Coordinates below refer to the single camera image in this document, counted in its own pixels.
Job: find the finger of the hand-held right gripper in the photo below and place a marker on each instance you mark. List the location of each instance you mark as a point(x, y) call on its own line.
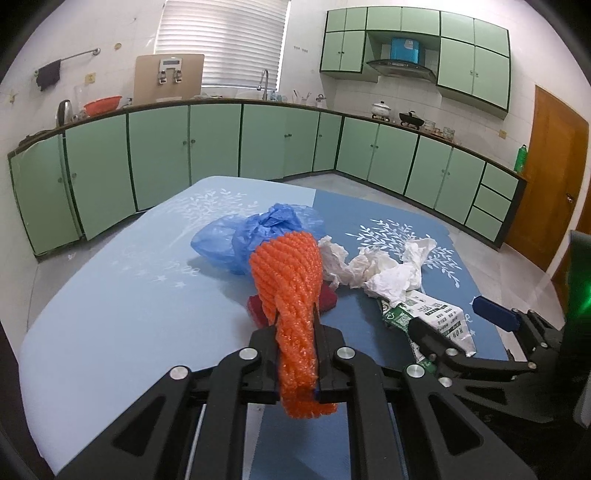
point(429, 339)
point(496, 314)

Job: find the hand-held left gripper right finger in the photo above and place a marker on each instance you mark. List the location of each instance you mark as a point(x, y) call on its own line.
point(330, 364)

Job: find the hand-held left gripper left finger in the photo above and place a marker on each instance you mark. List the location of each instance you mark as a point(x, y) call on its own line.
point(264, 364)

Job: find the white green milk carton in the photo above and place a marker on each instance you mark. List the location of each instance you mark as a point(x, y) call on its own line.
point(443, 318)

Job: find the orange foam fruit net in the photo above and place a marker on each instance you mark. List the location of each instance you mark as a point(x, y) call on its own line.
point(291, 286)

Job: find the maroon sponge cloth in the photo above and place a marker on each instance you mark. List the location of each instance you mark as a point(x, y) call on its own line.
point(256, 311)

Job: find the crumpled white tissue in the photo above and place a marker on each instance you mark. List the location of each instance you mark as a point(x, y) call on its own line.
point(388, 277)

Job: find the blue plastic bag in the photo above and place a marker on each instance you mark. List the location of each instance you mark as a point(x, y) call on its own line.
point(231, 240)

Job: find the brown wooden door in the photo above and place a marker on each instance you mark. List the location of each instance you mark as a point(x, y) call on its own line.
point(549, 184)

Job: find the blue printed tablecloth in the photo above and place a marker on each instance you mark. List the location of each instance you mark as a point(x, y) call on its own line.
point(129, 304)

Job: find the green bottle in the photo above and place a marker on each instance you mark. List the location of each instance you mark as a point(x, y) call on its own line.
point(521, 160)

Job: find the glass jar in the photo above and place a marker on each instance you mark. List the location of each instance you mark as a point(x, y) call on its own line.
point(430, 125)
point(449, 133)

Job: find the black wok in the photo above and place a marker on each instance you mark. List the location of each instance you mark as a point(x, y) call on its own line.
point(411, 119)

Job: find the green lower kitchen cabinets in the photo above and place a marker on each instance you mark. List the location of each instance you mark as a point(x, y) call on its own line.
point(212, 143)

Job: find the green kitchen cabinets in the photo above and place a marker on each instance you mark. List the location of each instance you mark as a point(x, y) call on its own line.
point(466, 64)
point(212, 143)

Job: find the white cooking pot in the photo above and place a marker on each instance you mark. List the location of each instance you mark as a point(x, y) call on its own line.
point(381, 110)

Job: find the green upper kitchen cabinets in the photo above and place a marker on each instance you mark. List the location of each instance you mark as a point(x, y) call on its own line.
point(466, 64)

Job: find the range hood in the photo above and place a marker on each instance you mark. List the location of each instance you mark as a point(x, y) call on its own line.
point(401, 69)

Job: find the utensil holder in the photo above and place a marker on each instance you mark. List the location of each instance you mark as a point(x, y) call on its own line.
point(302, 98)

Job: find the metal faucet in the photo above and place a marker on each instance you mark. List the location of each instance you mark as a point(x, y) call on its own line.
point(264, 81)

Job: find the wooden cutting board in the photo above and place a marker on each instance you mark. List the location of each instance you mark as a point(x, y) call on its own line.
point(147, 83)

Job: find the red plastic basin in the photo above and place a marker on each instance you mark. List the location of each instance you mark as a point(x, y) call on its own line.
point(102, 106)

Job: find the metal kettle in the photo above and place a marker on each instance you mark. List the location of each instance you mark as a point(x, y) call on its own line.
point(64, 113)

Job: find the white window blind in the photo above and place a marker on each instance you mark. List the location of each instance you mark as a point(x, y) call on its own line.
point(221, 46)

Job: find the dark hanging towel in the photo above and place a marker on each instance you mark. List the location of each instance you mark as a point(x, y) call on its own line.
point(48, 76)

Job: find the metal towel rail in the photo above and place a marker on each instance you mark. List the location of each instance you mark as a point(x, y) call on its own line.
point(76, 56)

